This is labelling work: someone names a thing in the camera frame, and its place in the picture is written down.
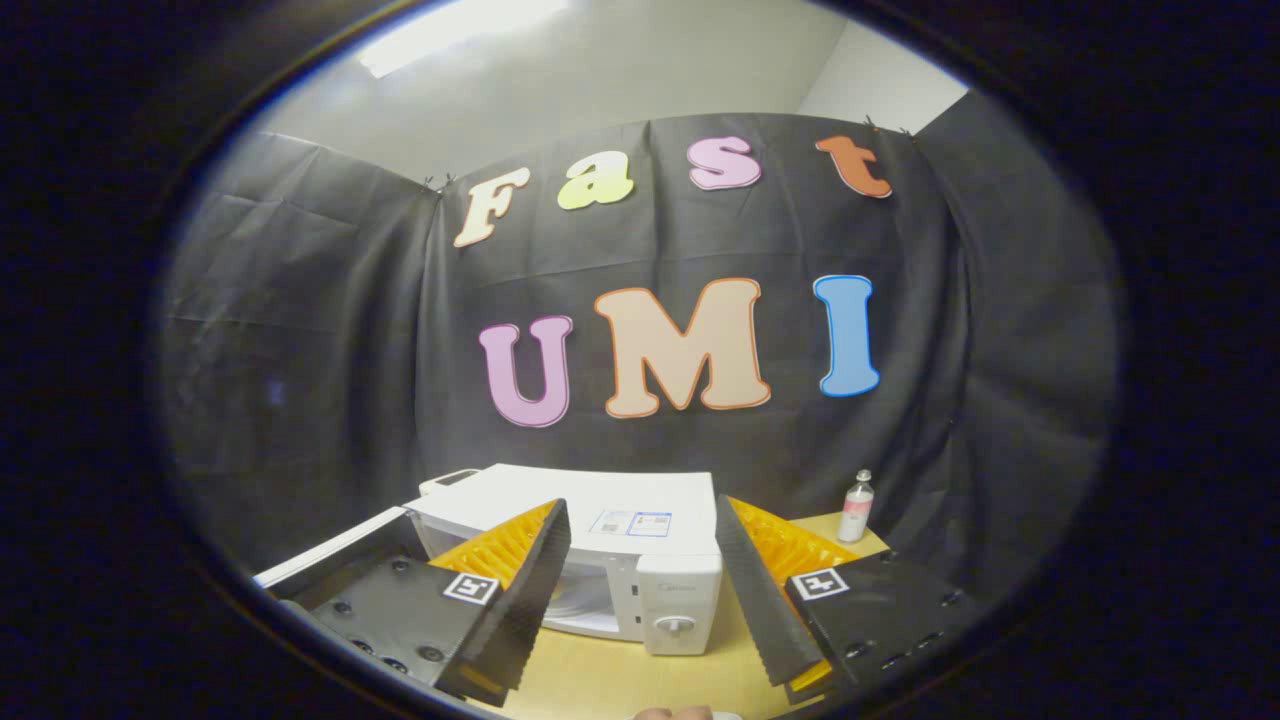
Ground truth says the small pink label bottle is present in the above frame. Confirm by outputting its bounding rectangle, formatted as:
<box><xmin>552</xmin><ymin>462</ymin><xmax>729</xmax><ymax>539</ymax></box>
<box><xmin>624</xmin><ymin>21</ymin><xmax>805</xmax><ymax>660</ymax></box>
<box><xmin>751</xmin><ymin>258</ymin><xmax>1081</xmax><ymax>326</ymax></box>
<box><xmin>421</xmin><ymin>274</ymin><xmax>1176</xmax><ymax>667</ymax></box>
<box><xmin>838</xmin><ymin>469</ymin><xmax>875</xmax><ymax>544</ymax></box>

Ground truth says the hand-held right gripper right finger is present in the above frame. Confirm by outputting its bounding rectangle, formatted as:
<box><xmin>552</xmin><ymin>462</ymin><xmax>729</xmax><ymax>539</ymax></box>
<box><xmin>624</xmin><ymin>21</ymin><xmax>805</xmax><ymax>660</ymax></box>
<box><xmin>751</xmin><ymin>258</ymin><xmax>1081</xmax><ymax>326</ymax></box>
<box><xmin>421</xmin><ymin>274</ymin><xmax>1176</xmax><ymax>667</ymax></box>
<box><xmin>715</xmin><ymin>494</ymin><xmax>986</xmax><ymax>706</ymax></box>

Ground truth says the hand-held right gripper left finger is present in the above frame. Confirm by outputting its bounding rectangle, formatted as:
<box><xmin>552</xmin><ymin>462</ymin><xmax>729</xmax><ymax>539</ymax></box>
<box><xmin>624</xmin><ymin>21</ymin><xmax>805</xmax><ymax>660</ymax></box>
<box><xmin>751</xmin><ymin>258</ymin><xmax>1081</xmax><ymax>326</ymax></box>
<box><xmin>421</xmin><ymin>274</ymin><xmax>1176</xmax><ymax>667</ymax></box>
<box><xmin>305</xmin><ymin>498</ymin><xmax>573</xmax><ymax>709</ymax></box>

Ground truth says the black backdrop cloth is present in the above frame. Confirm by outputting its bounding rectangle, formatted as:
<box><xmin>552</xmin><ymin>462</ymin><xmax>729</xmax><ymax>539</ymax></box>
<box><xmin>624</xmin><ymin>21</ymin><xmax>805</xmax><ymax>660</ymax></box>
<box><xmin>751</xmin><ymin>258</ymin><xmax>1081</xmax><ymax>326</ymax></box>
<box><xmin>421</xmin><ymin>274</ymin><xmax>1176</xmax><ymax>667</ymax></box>
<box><xmin>155</xmin><ymin>90</ymin><xmax>1121</xmax><ymax>601</ymax></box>

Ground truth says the white microwave oven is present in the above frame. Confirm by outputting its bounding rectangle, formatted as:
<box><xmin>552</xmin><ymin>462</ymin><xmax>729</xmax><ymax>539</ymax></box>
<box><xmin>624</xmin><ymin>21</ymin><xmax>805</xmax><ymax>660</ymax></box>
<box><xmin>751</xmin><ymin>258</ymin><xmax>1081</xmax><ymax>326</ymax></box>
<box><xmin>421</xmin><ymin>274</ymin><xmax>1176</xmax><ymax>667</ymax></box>
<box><xmin>252</xmin><ymin>463</ymin><xmax>723</xmax><ymax>658</ymax></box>

